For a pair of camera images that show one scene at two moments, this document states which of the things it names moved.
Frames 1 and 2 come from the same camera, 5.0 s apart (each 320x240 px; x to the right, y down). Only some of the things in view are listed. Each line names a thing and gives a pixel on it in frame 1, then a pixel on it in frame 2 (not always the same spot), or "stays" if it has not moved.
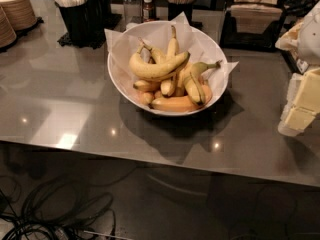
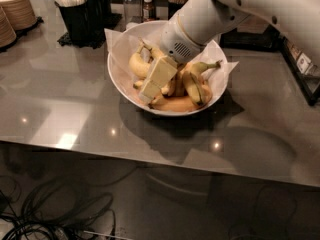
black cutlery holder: [85, 24] stays
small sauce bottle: [149, 11] stays
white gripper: [310, 41] -> [175, 40]
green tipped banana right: [193, 81] stays
